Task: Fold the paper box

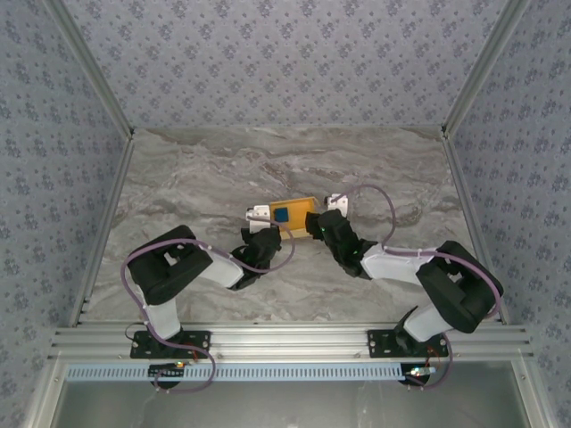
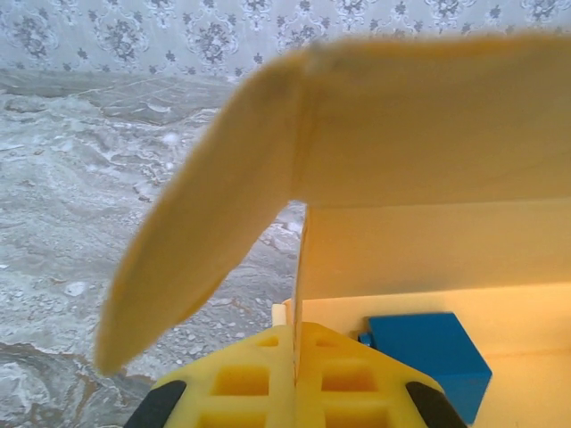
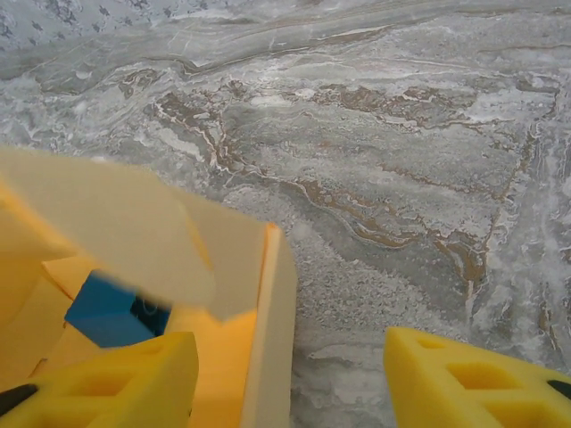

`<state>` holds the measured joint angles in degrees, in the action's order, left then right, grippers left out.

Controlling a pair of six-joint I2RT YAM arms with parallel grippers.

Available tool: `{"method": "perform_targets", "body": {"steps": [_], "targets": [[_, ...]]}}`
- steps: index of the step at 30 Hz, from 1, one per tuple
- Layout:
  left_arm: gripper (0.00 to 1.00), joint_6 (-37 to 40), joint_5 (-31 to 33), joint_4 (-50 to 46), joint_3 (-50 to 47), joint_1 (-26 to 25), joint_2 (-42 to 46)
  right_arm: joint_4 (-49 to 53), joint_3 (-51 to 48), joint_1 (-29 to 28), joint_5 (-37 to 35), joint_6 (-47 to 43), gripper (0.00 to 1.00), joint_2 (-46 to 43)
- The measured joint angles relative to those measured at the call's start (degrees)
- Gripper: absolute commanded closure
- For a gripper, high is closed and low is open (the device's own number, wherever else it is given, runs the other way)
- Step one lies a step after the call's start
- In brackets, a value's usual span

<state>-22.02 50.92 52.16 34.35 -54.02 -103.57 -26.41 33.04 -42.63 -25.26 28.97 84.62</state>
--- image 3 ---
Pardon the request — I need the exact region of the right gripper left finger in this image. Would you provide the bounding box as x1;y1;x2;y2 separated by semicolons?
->
0;331;200;428

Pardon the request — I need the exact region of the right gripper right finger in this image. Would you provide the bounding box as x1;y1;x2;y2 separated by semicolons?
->
385;326;571;428

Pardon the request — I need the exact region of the small blue cube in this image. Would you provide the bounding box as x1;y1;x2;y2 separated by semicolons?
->
64;268;173;350

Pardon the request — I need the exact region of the yellow paper box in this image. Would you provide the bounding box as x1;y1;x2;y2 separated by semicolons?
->
0;145;298;428

